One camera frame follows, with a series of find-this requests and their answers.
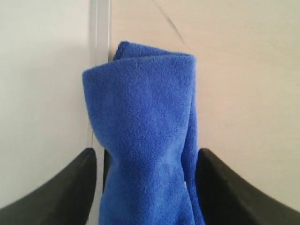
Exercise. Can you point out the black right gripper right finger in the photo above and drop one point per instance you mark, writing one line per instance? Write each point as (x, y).
(225, 198)

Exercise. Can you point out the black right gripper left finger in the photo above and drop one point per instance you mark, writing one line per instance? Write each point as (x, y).
(66, 199)

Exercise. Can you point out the white dry-erase board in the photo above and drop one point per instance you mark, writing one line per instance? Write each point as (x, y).
(45, 45)

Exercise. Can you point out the blue cloth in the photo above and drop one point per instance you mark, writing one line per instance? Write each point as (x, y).
(142, 110)

